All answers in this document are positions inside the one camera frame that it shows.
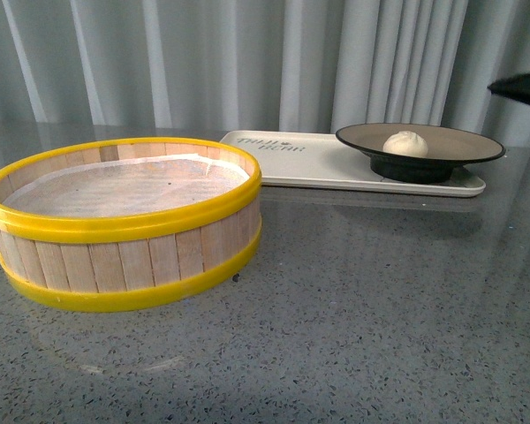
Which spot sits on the white steamed bun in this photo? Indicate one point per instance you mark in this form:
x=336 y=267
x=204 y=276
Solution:
x=406 y=143

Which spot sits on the beige plate with black rim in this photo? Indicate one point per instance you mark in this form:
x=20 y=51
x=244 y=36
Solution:
x=448 y=149

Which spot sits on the white rectangular tray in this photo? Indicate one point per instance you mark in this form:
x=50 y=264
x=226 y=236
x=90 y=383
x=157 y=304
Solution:
x=314 y=160

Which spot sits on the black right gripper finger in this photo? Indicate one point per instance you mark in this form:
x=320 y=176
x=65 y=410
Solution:
x=515 y=88

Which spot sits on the yellow rimmed wooden steamer basket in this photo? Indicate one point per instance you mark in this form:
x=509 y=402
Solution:
x=121 y=263

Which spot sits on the grey pleated curtain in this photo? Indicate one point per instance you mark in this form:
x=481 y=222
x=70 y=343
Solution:
x=295 y=66

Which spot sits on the white steamer liner cloth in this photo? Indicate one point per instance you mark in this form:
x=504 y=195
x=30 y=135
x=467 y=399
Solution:
x=128 y=187

